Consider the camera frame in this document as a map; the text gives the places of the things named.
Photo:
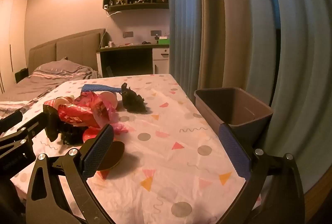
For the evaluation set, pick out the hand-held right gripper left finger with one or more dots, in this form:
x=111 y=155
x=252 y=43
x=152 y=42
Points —
x=99 y=151

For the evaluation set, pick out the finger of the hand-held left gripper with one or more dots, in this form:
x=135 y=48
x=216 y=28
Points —
x=11 y=120
x=51 y=123

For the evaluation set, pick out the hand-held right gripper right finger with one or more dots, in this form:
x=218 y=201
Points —
x=233 y=154

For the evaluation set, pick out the red round can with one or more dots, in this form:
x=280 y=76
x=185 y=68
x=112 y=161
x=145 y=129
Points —
x=114 y=154

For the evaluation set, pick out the orange printed paper cup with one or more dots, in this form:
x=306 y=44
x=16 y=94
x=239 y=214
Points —
x=62 y=101
x=107 y=97

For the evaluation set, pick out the pink plastic wrap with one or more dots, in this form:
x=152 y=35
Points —
x=119 y=127

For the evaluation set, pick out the red wrapper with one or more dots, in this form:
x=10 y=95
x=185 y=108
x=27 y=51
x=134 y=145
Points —
x=83 y=112

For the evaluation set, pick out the brown plastic bin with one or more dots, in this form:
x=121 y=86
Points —
x=233 y=107

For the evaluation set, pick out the black plastic bag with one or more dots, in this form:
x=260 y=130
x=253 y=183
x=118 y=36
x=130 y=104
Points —
x=132 y=102

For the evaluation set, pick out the bed with grey pillow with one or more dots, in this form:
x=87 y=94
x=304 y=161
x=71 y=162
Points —
x=39 y=84

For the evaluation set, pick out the black bedside table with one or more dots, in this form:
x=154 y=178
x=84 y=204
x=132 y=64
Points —
x=21 y=75

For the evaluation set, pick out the patterned tablecloth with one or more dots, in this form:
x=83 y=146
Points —
x=166 y=161

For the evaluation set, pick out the white wardrobe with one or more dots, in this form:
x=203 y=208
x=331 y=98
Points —
x=13 y=45

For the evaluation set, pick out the beige padded headboard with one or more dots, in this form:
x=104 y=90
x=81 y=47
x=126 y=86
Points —
x=75 y=45

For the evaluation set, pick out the dark top desk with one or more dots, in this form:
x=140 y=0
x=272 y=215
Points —
x=127 y=47

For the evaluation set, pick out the white drawer cabinet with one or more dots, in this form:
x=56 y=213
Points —
x=161 y=60

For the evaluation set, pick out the pale sheer curtain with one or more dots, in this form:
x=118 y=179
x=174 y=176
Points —
x=298 y=58

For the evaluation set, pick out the green box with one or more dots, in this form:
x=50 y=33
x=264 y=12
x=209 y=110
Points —
x=164 y=41

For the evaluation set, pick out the brown curtain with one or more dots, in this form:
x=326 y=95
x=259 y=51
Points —
x=215 y=19

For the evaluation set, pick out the blue curtain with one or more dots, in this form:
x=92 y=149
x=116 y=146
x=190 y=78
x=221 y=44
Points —
x=184 y=19

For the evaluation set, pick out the grey wall socket plate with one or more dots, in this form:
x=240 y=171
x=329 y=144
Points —
x=156 y=33
x=128 y=34

